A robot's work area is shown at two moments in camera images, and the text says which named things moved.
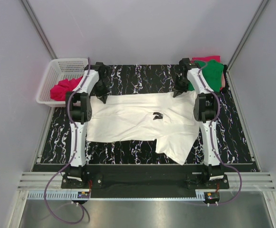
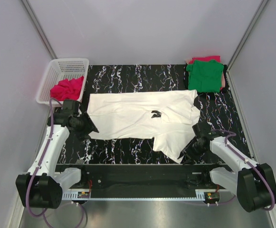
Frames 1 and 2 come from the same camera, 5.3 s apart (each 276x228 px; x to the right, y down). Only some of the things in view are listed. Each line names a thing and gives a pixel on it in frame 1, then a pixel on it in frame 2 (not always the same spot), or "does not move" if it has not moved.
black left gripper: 101,94 → 87,125
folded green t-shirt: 213,71 does not move
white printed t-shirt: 169,120 does not move
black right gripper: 178,89 → 189,151
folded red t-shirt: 217,58 does not move
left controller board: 83,194 does not move
